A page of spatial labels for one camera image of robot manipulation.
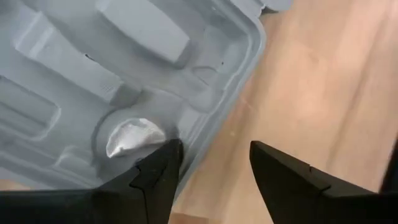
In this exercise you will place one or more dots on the grey plastic tool case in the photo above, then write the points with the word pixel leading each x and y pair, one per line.
pixel 124 62

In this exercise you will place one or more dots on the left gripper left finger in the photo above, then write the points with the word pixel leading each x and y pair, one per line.
pixel 124 205

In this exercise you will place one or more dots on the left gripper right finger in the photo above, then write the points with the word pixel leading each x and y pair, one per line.
pixel 295 199

